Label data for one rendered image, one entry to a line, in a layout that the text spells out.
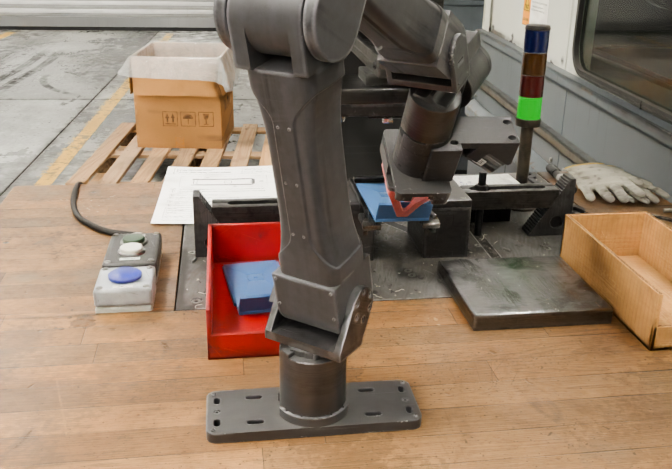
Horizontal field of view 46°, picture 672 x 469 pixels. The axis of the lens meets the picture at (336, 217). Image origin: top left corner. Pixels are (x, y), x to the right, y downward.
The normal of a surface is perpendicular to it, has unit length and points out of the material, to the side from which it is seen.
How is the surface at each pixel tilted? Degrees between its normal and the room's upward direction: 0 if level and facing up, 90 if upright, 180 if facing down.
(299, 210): 103
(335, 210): 90
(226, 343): 90
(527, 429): 0
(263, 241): 90
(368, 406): 0
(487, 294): 0
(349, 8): 90
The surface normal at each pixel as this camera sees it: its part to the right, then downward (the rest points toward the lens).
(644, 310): -0.99, 0.04
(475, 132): 0.12, -0.62
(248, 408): 0.02, -0.93
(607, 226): 0.14, 0.35
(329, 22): 0.85, 0.20
